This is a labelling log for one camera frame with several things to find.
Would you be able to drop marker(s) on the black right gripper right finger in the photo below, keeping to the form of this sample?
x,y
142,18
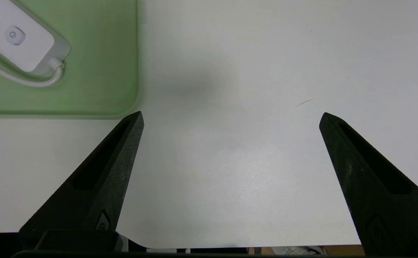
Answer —
x,y
391,215

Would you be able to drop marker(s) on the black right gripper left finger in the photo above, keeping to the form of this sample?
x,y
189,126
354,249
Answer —
x,y
101,193

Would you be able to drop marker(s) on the white sneaker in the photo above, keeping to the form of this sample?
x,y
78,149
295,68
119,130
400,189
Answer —
x,y
298,251

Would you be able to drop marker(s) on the light green plastic tray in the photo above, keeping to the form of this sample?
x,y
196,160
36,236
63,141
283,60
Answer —
x,y
97,71

